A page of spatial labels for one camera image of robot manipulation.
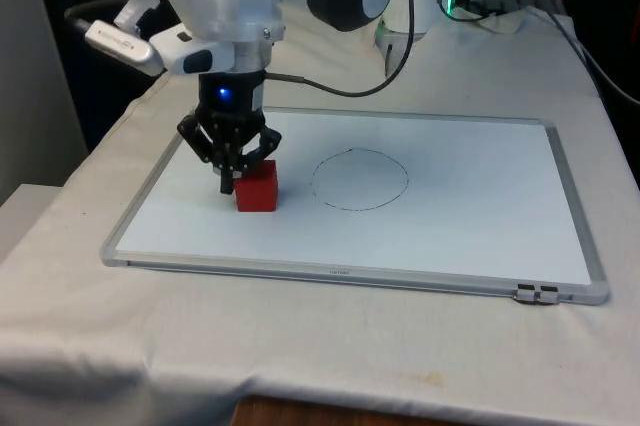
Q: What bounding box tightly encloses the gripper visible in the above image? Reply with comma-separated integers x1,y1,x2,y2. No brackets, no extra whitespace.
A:
176,70,283,196

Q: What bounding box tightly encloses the red cube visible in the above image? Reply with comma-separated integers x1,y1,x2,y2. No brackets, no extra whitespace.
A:
234,159,280,214

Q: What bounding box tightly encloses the flat whiteboard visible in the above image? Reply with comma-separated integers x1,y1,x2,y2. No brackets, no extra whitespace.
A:
101,105,612,307

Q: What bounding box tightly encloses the black cable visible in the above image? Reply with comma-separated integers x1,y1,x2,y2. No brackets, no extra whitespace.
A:
507,0,640,105
63,0,129,33
263,0,419,97

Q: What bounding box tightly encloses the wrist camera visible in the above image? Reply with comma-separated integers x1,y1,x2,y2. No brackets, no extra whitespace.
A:
83,19,167,75

